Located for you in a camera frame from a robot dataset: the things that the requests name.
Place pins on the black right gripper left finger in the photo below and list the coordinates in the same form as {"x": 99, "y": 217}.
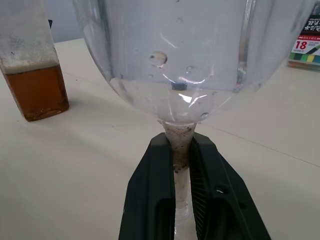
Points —
{"x": 150, "y": 190}

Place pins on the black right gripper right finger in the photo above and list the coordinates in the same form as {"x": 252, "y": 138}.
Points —
{"x": 220, "y": 200}

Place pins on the clear wine glass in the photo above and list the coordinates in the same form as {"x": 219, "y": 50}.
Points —
{"x": 175, "y": 50}

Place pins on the plastic bottle with red liquid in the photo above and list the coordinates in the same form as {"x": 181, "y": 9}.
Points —
{"x": 35, "y": 87}

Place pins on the marker pen box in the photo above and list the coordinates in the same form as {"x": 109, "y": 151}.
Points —
{"x": 306, "y": 47}

